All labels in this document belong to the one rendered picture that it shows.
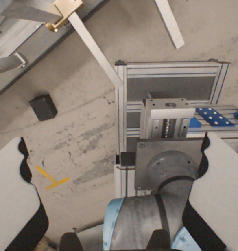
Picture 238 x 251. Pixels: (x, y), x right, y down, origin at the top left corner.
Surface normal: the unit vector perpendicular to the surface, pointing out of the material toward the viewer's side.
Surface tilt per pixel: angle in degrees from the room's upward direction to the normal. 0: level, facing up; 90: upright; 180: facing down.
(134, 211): 82
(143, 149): 0
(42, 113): 0
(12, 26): 0
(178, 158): 72
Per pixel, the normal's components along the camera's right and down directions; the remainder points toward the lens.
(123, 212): -0.14, -0.78
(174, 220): -0.11, -0.42
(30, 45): 0.02, 0.50
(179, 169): -0.01, -0.67
